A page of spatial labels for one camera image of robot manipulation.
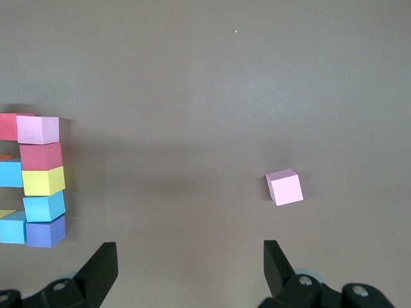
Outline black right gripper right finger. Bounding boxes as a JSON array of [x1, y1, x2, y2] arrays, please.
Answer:
[[259, 239, 391, 308]]

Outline blue foam cube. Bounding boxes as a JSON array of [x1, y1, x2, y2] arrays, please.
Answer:
[[0, 210, 27, 244], [22, 191, 67, 223], [0, 157, 24, 188]]

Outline pink foam cube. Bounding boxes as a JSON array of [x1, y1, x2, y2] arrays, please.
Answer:
[[16, 115, 60, 145], [265, 169, 304, 207]]

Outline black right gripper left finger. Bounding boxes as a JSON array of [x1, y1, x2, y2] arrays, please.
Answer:
[[0, 242, 119, 308]]

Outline brown table cover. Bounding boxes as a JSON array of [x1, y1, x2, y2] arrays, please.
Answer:
[[0, 0, 411, 308]]

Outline red foam cube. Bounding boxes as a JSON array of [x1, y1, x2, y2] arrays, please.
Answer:
[[19, 142, 64, 171], [0, 112, 35, 141]]

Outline purple foam cube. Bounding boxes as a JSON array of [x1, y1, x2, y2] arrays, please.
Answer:
[[25, 214, 67, 248]]

